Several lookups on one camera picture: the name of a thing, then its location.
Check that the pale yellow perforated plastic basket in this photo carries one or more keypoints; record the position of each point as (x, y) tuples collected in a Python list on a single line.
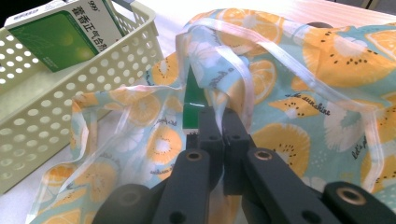
[(46, 124)]

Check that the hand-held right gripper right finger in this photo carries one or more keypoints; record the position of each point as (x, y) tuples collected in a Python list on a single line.
[(235, 140)]

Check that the orange fruit print cloth bag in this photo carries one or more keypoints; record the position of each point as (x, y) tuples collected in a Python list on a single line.
[(311, 93)]

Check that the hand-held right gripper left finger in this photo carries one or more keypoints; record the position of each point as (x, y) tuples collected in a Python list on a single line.
[(210, 137)]

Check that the cube-shaped green and white box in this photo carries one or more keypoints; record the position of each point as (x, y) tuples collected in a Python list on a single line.
[(193, 113)]

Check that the tall green and white box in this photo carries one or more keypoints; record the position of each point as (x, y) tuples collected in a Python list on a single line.
[(56, 40)]

